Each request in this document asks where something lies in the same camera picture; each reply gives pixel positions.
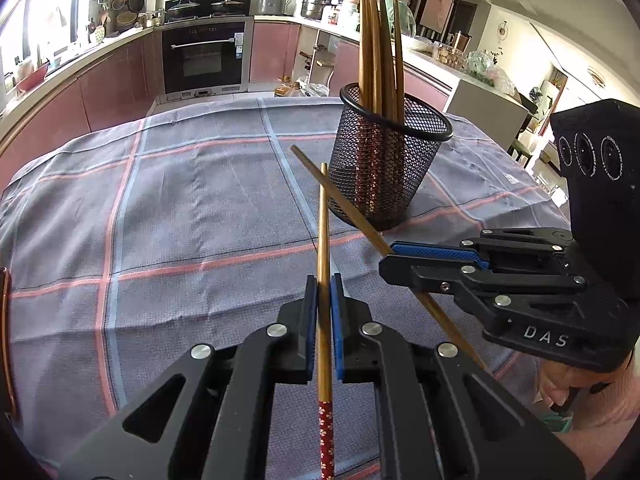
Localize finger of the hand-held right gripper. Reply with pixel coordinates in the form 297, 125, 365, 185
378, 255, 587, 331
389, 227, 577, 273

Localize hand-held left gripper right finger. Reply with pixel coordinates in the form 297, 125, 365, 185
331, 274, 586, 480

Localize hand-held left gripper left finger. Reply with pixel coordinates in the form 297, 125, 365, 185
57, 276, 319, 480

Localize red-handled wooden chopstick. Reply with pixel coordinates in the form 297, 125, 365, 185
290, 145, 490, 372
317, 161, 337, 480

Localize black mesh utensil holder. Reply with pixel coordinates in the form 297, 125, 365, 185
327, 82, 455, 232

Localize bundle of wooden chopsticks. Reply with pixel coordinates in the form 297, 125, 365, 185
350, 0, 408, 221

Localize person's right forearm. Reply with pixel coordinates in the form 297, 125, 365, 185
555, 360, 640, 480

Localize person's right hand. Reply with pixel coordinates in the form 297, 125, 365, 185
540, 362, 581, 413

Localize white kitchen island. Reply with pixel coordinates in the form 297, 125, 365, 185
444, 67, 532, 147

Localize grey plaid tablecloth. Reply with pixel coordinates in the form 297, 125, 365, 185
0, 95, 571, 480

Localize glass jars tray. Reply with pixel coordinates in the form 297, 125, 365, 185
432, 40, 467, 67

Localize pink framed picture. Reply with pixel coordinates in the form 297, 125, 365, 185
420, 0, 456, 33

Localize steel stock pot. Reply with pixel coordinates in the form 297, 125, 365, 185
300, 0, 332, 21

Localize black built-in oven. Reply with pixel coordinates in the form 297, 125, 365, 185
160, 17, 253, 98

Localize silver countertop appliance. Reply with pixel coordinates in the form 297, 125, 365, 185
257, 0, 296, 16

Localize pink kitchen base cabinets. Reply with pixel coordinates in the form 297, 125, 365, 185
0, 22, 451, 161

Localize red bowl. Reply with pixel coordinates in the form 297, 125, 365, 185
17, 62, 51, 92

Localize hanging kitchen utensil rack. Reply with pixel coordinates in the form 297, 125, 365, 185
97, 0, 148, 28

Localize kitchen window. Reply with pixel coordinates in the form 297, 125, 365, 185
0, 0, 101, 61

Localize brown wooden rail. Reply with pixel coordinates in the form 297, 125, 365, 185
0, 267, 18, 421

